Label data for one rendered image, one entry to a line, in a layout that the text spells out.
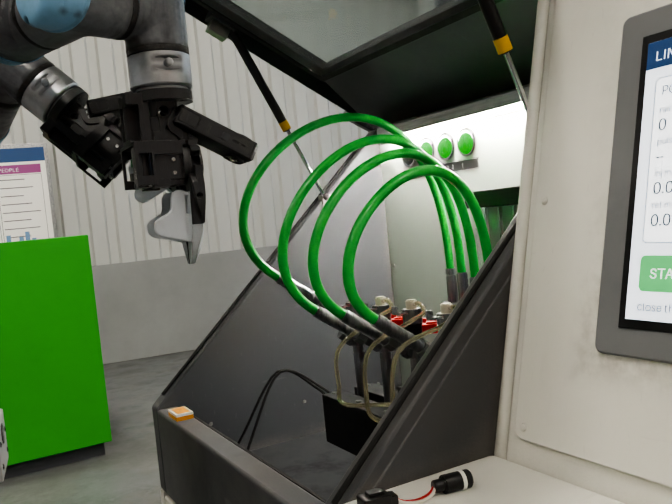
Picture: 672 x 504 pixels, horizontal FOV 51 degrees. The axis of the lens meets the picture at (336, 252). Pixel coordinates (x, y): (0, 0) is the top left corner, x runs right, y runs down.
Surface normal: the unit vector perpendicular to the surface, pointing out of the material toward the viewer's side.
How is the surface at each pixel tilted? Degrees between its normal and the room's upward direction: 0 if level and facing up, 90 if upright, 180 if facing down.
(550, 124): 76
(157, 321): 90
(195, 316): 90
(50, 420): 90
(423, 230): 90
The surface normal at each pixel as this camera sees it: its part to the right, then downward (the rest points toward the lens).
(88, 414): 0.50, 0.00
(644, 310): -0.87, -0.13
